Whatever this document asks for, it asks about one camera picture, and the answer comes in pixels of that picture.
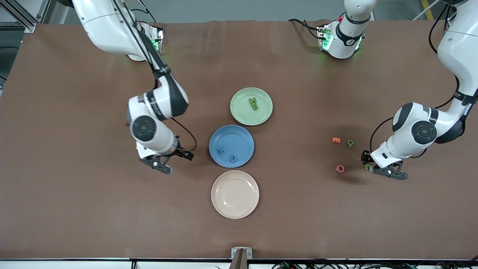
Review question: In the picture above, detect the blue round plate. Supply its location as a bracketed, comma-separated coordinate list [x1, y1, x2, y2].
[209, 125, 255, 168]

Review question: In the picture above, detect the beige round plate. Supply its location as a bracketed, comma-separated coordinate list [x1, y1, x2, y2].
[211, 170, 260, 219]

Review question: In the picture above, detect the green round plate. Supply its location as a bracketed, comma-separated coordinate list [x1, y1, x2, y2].
[230, 87, 273, 126]

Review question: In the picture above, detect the brown table cover sheet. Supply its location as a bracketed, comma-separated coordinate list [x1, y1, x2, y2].
[0, 19, 478, 261]

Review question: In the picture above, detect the silver connector box green light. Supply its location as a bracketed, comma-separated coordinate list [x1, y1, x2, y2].
[317, 24, 333, 51]
[149, 24, 165, 53]

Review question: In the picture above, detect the black camera cable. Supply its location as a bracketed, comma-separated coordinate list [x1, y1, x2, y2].
[369, 0, 471, 154]
[112, 0, 197, 152]

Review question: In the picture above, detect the black cable bundle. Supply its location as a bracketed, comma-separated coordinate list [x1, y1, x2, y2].
[273, 258, 478, 269]

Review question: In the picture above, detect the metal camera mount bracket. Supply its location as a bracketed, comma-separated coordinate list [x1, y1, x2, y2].
[231, 247, 253, 269]

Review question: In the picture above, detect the white table edge rail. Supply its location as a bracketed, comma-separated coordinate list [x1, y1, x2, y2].
[0, 258, 478, 269]

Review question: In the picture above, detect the black base cable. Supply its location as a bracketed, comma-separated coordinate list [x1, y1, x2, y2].
[288, 18, 322, 40]

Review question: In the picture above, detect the aluminium frame profile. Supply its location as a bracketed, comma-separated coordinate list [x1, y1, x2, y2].
[0, 0, 51, 33]

